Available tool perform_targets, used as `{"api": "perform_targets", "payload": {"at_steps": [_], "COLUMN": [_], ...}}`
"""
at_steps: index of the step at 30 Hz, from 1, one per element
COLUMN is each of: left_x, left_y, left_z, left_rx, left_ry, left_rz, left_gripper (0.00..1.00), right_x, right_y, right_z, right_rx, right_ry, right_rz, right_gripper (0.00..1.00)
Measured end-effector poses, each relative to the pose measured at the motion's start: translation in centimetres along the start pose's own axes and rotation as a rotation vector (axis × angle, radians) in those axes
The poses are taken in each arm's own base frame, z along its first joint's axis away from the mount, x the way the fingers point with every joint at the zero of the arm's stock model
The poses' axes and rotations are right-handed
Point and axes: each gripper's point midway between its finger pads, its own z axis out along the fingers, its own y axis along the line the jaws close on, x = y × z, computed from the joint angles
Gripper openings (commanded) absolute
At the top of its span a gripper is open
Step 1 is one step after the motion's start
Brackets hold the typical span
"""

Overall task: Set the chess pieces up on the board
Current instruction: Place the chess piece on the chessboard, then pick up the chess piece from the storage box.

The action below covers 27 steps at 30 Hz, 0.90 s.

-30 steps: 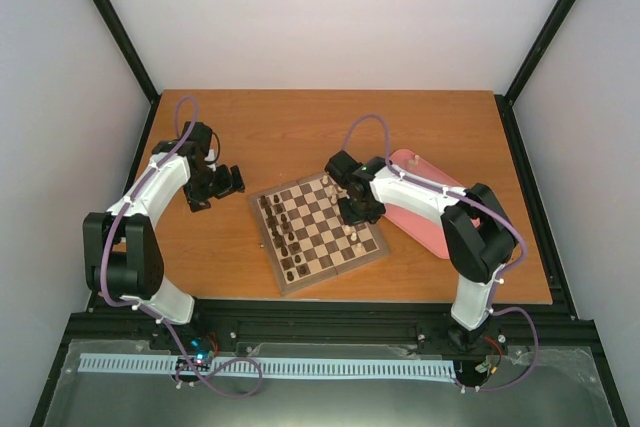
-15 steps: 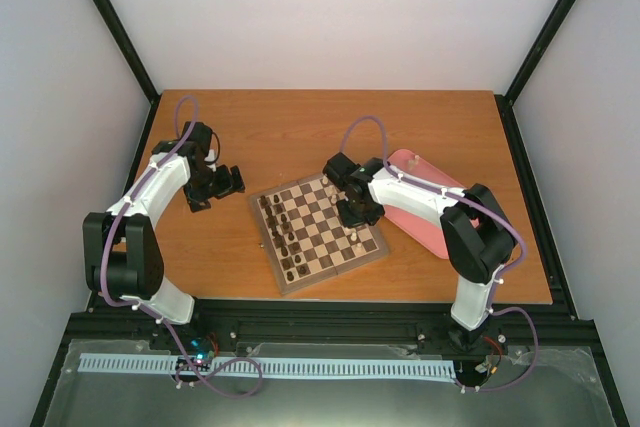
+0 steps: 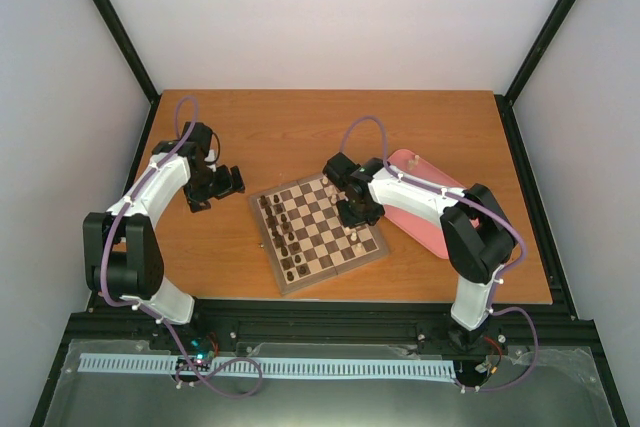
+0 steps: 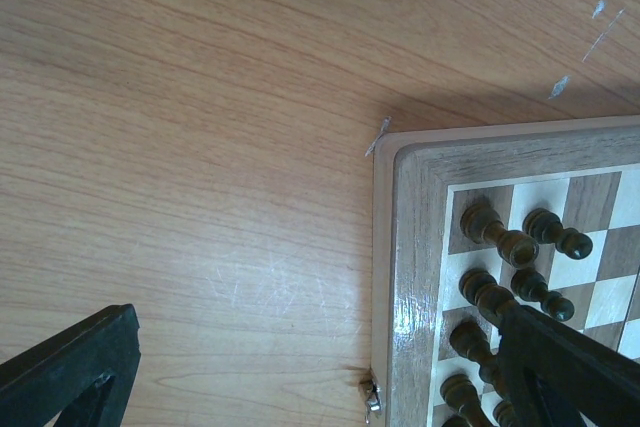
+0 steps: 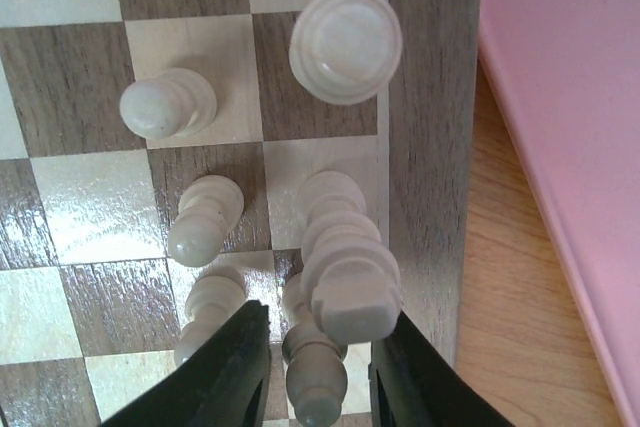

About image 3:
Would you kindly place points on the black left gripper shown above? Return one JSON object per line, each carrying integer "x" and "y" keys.
{"x": 228, "y": 186}

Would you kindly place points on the black frame post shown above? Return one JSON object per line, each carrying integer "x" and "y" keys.
{"x": 123, "y": 41}
{"x": 543, "y": 40}

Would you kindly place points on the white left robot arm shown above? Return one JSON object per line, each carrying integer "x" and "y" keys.
{"x": 123, "y": 260}

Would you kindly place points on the black aluminium base frame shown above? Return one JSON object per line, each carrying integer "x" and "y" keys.
{"x": 558, "y": 324}

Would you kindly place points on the black left frame post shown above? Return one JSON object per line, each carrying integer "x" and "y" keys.
{"x": 123, "y": 41}

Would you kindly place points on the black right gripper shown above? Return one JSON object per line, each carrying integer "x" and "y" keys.
{"x": 349, "y": 221}

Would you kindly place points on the light blue cable duct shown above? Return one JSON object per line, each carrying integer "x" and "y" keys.
{"x": 272, "y": 368}

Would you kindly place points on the black right frame post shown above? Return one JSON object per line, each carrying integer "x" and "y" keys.
{"x": 543, "y": 40}

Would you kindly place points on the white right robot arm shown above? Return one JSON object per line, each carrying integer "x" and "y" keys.
{"x": 477, "y": 235}

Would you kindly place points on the wooden chess board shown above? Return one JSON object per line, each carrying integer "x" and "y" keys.
{"x": 326, "y": 249}

